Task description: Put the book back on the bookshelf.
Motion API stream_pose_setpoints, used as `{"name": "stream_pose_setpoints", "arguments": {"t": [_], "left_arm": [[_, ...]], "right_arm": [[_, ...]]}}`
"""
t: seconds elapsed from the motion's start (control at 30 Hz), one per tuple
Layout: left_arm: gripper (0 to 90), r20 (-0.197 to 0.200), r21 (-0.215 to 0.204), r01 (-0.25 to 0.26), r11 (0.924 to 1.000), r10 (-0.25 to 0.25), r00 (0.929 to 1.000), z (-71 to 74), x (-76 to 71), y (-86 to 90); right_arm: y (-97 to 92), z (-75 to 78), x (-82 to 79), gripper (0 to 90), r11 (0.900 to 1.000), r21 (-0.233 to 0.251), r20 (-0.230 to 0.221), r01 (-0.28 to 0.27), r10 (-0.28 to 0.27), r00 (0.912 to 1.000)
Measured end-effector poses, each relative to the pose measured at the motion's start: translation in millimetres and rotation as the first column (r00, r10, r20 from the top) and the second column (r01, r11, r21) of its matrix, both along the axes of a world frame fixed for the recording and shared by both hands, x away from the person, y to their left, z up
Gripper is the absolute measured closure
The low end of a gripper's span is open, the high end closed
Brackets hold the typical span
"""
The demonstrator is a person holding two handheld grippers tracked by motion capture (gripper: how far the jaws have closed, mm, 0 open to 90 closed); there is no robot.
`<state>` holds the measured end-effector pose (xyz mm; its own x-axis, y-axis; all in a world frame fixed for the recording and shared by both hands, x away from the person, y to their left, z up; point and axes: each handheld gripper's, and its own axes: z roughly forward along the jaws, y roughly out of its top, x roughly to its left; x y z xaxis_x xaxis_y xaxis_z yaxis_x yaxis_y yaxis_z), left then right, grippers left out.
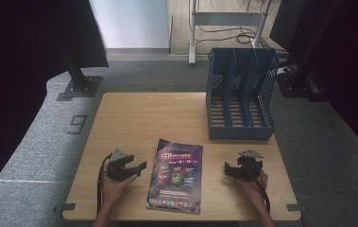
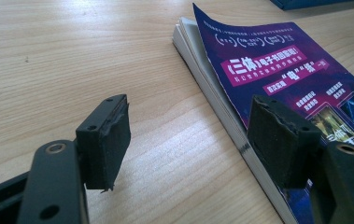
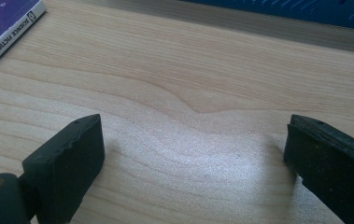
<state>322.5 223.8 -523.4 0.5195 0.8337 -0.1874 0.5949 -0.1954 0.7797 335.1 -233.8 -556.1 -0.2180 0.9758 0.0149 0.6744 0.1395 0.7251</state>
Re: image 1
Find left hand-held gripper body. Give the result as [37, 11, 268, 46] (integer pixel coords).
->
[105, 148, 137, 183]

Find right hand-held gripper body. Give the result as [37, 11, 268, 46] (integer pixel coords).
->
[236, 149, 264, 183]

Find blue mesh file rack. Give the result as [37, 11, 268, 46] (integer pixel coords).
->
[205, 47, 280, 141]

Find purple magazine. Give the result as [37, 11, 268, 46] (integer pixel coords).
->
[145, 138, 204, 216]

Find person's left hand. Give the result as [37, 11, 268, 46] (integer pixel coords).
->
[100, 172, 138, 206]

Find person's right hand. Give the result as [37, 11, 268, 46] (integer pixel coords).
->
[239, 170, 269, 203]

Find black stand base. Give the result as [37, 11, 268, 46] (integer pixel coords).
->
[275, 62, 327, 102]

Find white power strip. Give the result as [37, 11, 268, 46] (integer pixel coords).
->
[276, 65, 292, 76]

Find dark curtain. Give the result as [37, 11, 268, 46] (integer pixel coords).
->
[269, 0, 358, 157]
[0, 0, 110, 211]

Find white metal stand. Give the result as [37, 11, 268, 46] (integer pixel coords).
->
[188, 0, 274, 66]

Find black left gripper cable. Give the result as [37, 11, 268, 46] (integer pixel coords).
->
[96, 153, 113, 213]

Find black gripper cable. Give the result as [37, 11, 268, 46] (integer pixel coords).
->
[251, 174, 271, 216]
[96, 153, 113, 213]

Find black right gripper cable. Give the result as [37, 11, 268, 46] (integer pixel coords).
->
[251, 174, 271, 216]

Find grey table bracket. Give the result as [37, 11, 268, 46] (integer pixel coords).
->
[53, 202, 77, 216]
[285, 203, 309, 213]

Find black post with base plate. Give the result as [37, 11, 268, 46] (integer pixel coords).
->
[60, 46, 103, 99]

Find black floor cables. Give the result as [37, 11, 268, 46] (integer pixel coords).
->
[195, 0, 291, 60]

